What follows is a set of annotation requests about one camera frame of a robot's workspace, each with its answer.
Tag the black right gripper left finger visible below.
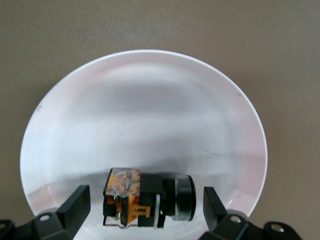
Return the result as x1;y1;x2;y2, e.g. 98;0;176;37
0;184;91;240

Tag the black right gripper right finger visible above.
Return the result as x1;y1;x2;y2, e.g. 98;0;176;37
199;186;304;240

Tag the orange push button switch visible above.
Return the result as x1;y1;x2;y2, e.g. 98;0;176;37
101;167;198;230

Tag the white round plate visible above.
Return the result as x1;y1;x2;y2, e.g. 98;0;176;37
19;49;269;240

